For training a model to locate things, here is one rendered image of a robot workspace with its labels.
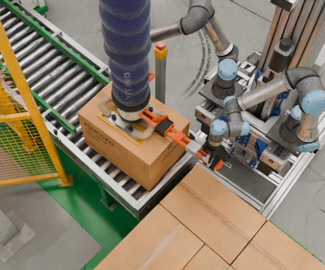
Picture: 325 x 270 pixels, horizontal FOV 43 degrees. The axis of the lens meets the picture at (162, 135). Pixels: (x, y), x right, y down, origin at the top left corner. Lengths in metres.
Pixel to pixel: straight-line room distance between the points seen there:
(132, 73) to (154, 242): 1.12
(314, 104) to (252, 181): 1.45
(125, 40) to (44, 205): 1.90
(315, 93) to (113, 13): 0.94
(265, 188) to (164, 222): 0.93
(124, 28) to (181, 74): 2.23
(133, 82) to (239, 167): 1.45
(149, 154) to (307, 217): 1.56
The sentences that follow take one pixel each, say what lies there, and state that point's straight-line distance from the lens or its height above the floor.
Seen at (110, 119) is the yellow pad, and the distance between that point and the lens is 2.60.
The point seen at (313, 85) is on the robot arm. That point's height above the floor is 1.67.
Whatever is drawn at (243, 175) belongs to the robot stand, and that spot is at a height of 0.21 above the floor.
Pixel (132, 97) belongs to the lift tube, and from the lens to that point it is 2.30.
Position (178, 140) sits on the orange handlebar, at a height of 1.09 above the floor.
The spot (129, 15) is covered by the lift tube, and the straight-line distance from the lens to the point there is 1.83.
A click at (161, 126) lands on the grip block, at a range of 2.42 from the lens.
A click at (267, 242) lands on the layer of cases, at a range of 2.80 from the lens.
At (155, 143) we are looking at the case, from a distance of 2.52.
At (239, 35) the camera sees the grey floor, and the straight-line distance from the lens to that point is 4.47.
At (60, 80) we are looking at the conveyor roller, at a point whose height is 0.55.
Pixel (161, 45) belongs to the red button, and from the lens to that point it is 2.87.
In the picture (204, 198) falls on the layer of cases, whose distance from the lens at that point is 2.82.
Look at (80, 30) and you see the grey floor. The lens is 4.50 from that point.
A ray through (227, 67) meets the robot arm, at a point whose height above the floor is 1.26.
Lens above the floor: 3.14
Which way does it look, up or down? 59 degrees down
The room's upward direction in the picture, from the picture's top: 1 degrees clockwise
